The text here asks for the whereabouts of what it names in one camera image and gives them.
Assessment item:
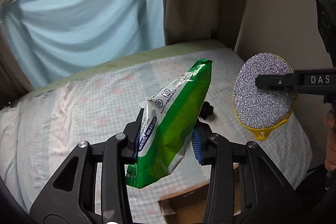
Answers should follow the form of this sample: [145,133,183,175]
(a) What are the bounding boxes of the silver glitter yellow sponge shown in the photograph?
[232,53,297,141]

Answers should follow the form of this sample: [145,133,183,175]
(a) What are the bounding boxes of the black scrunchie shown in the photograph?
[199,101,214,120]

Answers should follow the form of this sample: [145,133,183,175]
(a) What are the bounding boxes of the green wet wipes pack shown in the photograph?
[125,59,213,189]

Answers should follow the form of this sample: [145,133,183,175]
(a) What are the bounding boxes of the person's right hand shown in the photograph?
[325,110,336,170]

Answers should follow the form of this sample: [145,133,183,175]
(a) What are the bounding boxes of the checkered floral bed sheet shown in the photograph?
[1,48,312,223]

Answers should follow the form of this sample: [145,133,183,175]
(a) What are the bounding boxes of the cardboard box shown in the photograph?
[157,163,242,224]

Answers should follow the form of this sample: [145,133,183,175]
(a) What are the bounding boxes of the green mattress edge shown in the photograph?
[9,40,226,107]

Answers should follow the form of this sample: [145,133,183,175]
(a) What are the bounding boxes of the light blue hanging cloth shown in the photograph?
[1,0,165,89]

